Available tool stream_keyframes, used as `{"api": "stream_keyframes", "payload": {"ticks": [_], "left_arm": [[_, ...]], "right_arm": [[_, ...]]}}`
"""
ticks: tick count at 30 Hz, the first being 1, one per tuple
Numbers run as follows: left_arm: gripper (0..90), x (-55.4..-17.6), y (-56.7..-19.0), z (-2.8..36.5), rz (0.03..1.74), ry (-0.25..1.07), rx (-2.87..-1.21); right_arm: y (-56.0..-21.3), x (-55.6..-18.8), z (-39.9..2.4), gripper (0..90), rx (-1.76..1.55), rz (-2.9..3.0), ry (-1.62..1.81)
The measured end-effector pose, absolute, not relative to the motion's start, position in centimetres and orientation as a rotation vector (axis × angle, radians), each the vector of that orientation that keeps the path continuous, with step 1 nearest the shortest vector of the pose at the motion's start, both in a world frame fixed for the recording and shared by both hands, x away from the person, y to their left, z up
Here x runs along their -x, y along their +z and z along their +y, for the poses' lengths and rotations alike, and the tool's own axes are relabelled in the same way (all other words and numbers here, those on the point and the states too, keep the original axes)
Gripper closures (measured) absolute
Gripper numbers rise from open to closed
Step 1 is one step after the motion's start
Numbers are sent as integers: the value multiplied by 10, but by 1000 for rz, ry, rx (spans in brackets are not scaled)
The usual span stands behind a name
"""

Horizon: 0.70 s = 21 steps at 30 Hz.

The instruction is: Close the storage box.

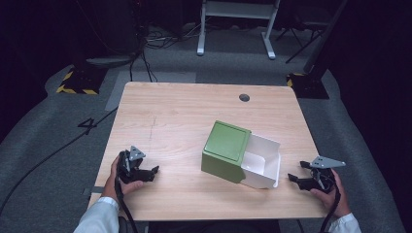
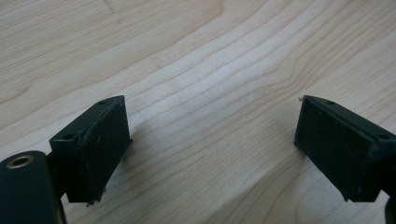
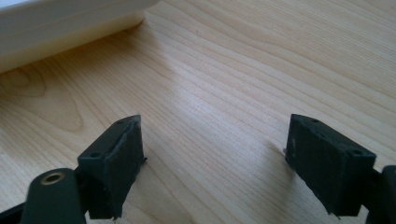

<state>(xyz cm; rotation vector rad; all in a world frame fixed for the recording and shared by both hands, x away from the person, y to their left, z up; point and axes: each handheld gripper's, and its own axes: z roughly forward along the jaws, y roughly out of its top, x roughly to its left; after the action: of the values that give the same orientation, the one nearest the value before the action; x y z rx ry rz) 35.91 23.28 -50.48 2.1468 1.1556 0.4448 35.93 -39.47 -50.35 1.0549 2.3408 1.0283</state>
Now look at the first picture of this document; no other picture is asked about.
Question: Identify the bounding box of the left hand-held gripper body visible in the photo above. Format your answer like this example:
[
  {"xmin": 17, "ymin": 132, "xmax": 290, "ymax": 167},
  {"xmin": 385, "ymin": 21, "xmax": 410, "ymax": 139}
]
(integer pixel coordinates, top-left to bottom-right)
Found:
[{"xmin": 117, "ymin": 145, "xmax": 151, "ymax": 184}]

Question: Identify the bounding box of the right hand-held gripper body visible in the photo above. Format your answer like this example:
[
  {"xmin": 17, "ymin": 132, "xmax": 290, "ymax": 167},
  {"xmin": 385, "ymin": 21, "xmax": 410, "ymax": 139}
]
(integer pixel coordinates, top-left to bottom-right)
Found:
[{"xmin": 298, "ymin": 155, "xmax": 347, "ymax": 195}]

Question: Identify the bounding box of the person's right hand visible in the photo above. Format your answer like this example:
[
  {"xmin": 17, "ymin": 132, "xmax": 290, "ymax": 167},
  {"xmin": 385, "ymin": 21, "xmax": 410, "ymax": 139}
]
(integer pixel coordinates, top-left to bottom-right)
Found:
[{"xmin": 309, "ymin": 168, "xmax": 353, "ymax": 218}]

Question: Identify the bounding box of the person's left hand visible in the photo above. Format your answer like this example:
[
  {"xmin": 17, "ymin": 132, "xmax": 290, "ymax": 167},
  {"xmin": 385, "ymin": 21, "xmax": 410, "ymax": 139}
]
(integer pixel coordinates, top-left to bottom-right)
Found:
[{"xmin": 102, "ymin": 155, "xmax": 145, "ymax": 204}]

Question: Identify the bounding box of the white drawer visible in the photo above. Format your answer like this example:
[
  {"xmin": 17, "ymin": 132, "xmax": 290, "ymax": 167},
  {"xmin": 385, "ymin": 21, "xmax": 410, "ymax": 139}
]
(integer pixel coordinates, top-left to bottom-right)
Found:
[{"xmin": 240, "ymin": 133, "xmax": 282, "ymax": 190}]

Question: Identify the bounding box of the person's dark clothing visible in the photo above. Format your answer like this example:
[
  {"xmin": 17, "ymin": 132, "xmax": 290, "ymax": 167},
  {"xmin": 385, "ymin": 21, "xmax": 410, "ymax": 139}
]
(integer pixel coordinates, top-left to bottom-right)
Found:
[{"xmin": 117, "ymin": 216, "xmax": 282, "ymax": 233}]

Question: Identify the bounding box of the black leaning stand with base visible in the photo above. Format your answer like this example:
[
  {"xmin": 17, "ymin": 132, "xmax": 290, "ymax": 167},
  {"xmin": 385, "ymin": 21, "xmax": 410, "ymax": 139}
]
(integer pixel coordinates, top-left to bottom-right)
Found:
[{"xmin": 286, "ymin": 0, "xmax": 349, "ymax": 100}]

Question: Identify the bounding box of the black stand with striped base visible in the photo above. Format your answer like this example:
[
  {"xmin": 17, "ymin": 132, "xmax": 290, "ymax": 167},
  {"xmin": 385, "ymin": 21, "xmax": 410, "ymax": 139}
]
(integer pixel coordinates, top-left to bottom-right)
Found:
[{"xmin": 55, "ymin": 54, "xmax": 137, "ymax": 96}]

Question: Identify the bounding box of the black tripod stand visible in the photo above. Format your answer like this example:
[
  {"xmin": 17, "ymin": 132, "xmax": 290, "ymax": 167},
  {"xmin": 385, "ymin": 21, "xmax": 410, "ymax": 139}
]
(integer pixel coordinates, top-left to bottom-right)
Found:
[{"xmin": 275, "ymin": 19, "xmax": 326, "ymax": 65}]

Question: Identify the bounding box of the right hand-held gripper black cable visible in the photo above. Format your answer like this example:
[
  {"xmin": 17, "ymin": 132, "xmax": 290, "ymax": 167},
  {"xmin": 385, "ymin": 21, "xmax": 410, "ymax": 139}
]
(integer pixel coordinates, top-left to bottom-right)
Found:
[{"xmin": 320, "ymin": 188, "xmax": 342, "ymax": 233}]

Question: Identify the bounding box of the hand-held gripper black cable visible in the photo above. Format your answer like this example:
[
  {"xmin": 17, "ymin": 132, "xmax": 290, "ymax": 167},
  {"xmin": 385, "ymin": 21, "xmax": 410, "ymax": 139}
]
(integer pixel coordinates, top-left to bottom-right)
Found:
[
  {"xmin": 114, "ymin": 151, "xmax": 140, "ymax": 233},
  {"xmin": 320, "ymin": 188, "xmax": 342, "ymax": 233}
]

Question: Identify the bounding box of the left hand-held gripper black cable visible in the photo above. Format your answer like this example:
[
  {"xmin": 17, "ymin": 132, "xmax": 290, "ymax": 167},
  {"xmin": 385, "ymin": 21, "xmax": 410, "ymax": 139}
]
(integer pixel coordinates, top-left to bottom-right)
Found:
[{"xmin": 114, "ymin": 151, "xmax": 140, "ymax": 233}]

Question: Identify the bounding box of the long black floor cable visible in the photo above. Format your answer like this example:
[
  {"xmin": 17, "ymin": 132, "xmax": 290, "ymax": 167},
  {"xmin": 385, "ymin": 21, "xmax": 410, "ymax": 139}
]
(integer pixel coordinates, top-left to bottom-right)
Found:
[{"xmin": 0, "ymin": 106, "xmax": 120, "ymax": 217}]

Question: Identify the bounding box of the bundle of black floor cables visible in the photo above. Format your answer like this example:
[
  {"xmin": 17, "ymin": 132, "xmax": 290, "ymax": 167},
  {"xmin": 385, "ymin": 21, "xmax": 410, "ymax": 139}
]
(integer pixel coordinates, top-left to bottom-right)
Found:
[{"xmin": 128, "ymin": 18, "xmax": 208, "ymax": 83}]

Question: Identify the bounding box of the white metal desk frame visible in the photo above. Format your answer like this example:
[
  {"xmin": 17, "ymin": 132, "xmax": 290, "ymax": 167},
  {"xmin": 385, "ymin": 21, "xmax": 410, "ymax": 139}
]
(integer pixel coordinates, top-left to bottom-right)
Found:
[{"xmin": 196, "ymin": 0, "xmax": 282, "ymax": 61}]

